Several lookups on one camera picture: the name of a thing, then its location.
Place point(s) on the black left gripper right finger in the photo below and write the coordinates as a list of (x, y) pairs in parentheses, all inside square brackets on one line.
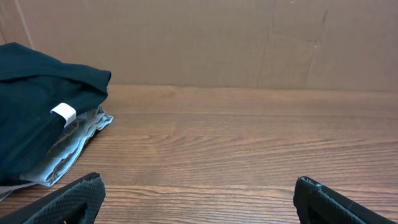
[(318, 204)]

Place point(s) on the folded grey garment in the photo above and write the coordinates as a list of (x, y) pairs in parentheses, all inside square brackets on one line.
[(64, 153)]

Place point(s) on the brown cardboard backboard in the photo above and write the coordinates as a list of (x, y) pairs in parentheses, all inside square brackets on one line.
[(297, 44)]

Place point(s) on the folded dark navy shirt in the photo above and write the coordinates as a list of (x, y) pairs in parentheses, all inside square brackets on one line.
[(32, 85)]

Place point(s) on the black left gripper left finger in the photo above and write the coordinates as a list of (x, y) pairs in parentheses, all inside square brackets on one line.
[(76, 203)]

